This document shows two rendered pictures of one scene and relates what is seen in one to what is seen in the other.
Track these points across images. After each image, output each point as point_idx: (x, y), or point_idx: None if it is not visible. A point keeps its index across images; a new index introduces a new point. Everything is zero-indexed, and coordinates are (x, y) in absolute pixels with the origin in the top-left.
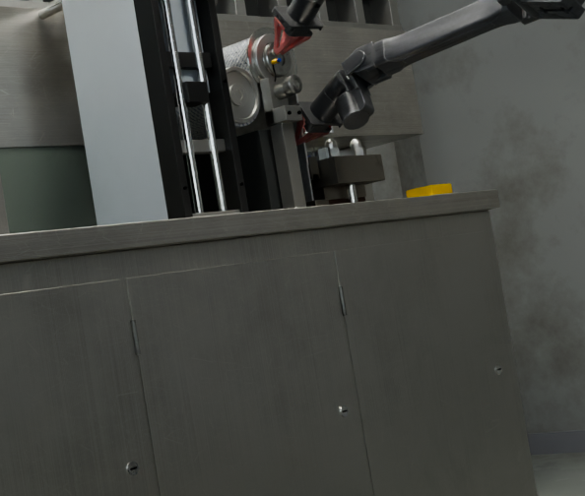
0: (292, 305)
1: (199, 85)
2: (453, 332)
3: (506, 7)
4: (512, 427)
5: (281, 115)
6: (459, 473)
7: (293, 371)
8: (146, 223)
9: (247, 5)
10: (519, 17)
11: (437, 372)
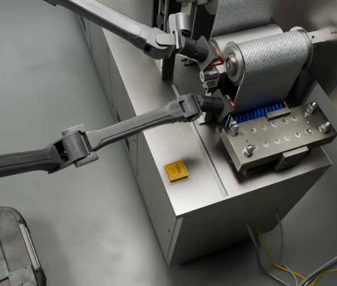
0: (129, 102)
1: (159, 21)
2: (160, 195)
3: (82, 135)
4: (168, 242)
5: None
6: (153, 207)
7: (127, 112)
8: (101, 28)
9: None
10: (88, 150)
11: (154, 188)
